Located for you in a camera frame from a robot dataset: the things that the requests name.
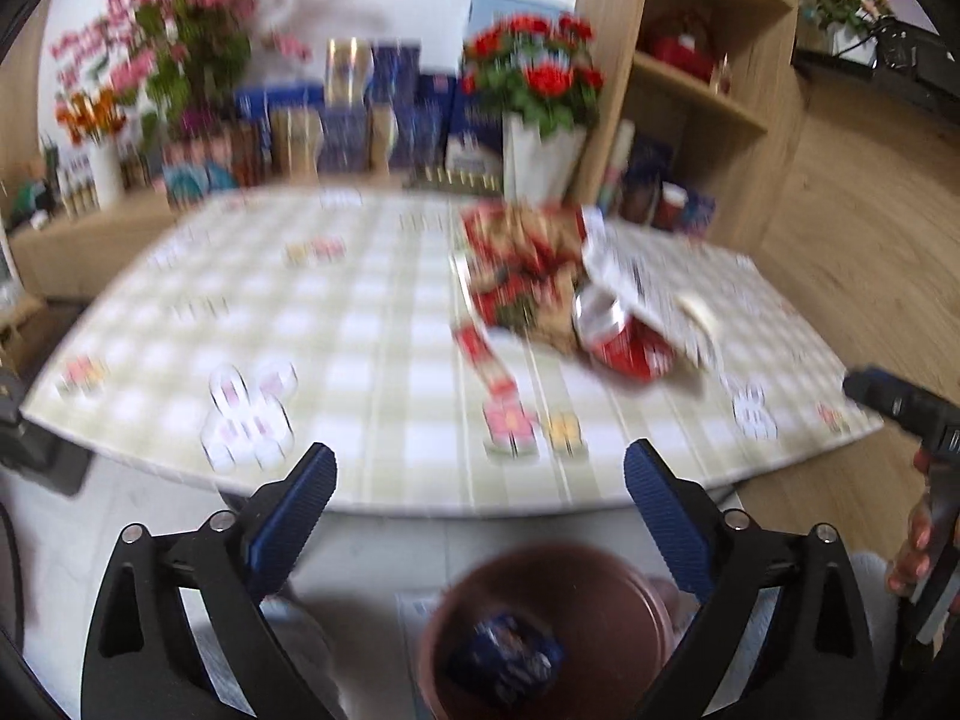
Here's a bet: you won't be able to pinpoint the pink blossom plant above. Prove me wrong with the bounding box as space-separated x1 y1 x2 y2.
52 0 361 143

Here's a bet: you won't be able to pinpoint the row of small bottles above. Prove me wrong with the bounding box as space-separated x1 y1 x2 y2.
54 150 104 220

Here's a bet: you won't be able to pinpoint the pink potted flowers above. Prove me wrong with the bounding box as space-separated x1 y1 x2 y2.
801 0 895 67

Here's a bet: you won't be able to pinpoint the dark object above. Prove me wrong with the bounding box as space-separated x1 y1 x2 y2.
0 366 92 497

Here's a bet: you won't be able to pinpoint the cream plastic piece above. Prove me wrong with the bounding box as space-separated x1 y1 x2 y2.
675 292 719 338

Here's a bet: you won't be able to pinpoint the blue printed box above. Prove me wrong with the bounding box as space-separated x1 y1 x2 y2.
679 191 719 239

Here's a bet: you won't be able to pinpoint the dark blue snack wrapper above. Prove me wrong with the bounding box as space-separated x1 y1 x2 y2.
448 613 563 700

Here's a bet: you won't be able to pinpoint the stack of pastel paper cups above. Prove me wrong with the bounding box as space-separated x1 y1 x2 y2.
600 120 636 218

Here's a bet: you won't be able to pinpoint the white flower vase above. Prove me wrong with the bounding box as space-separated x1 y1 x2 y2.
86 139 125 209

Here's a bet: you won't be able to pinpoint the red rose plant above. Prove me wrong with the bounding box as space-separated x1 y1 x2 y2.
459 13 605 140

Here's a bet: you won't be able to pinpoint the black appliance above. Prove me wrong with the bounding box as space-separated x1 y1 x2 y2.
793 19 960 112

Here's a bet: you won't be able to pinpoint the white printed paper leaflet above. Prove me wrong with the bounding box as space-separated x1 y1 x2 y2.
581 206 721 372

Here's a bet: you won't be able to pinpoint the orange artificial flowers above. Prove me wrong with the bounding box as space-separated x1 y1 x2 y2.
56 86 130 147

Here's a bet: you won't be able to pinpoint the red stick packet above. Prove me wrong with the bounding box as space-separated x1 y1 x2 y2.
450 322 524 400

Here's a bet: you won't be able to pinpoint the teal round tins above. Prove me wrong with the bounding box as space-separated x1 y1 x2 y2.
161 157 235 205

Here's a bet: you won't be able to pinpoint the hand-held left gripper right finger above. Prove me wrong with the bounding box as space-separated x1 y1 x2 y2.
624 437 878 720

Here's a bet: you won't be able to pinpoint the red container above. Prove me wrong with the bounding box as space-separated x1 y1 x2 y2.
646 11 719 83

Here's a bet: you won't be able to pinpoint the person's right hand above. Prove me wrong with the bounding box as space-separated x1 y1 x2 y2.
887 457 938 601

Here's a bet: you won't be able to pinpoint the red paper cup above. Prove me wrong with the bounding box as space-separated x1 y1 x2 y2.
652 184 689 231

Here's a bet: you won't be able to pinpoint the low wooden cabinet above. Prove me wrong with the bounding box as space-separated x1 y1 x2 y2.
7 187 196 305

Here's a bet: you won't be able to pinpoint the brown round trash bin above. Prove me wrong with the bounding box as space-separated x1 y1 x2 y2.
416 544 680 720

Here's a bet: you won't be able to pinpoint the red round tin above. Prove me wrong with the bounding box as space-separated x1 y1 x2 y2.
574 289 676 381

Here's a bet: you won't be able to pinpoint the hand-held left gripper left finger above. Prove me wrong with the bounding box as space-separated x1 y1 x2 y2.
81 441 353 720

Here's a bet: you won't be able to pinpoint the stack of blue gift boxes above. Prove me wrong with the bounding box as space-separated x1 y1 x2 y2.
232 0 578 182

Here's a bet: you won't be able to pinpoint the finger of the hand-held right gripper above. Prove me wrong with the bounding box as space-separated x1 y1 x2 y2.
844 366 931 436

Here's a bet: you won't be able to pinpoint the green checked rabbit tablecloth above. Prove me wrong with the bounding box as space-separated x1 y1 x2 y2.
19 187 886 518

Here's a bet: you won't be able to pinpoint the red patterned snack bag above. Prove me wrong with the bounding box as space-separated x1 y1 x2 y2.
450 202 593 350

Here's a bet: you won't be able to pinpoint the white square flower pot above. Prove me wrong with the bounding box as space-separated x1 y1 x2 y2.
502 114 588 203

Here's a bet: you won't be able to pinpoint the wooden shelf unit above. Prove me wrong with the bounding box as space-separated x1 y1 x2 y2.
574 0 797 245

